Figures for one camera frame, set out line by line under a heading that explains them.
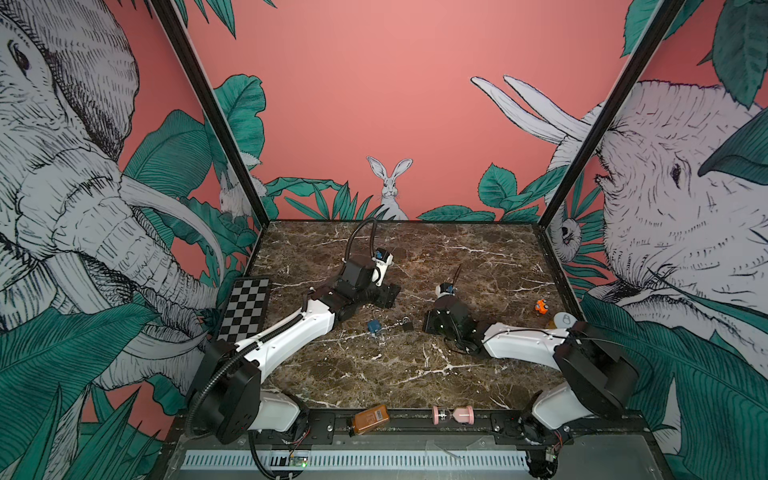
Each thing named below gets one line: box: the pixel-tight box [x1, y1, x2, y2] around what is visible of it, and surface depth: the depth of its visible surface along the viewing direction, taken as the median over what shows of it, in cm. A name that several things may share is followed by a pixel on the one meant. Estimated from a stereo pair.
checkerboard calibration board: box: [216, 276, 271, 343], surface depth 95 cm
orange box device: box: [353, 404, 390, 435], surface depth 74 cm
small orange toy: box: [535, 299, 549, 315], surface depth 97 cm
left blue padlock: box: [367, 319, 382, 333], surface depth 94 cm
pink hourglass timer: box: [432, 406, 475, 425], surface depth 76 cm
